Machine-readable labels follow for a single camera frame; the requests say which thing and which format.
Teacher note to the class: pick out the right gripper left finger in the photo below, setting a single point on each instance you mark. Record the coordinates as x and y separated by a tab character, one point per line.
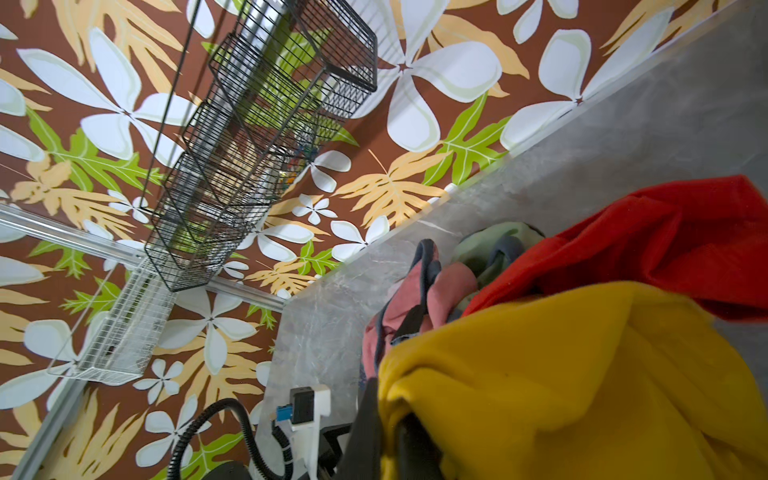
362	457

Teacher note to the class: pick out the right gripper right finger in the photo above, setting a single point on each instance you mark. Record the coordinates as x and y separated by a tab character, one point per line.
417	457

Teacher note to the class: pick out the yellow cloth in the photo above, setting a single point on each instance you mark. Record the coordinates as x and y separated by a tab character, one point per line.
611	381

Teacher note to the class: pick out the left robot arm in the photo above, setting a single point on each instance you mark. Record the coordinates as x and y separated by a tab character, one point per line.
254	466

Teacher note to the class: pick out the red cloth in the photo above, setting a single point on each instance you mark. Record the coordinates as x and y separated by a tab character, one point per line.
705	239

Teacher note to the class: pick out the pink-red printed t-shirt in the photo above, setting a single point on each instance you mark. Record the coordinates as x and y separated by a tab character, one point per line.
423	301

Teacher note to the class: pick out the light green grey-collared shirt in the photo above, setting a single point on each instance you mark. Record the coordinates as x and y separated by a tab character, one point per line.
490	251

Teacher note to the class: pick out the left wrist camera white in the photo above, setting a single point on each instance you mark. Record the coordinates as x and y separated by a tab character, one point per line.
307	406

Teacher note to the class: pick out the white wire basket left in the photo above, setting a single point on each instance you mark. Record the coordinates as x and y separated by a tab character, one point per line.
119	343

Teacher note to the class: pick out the black wire basket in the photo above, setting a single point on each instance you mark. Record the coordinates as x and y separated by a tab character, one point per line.
285	80

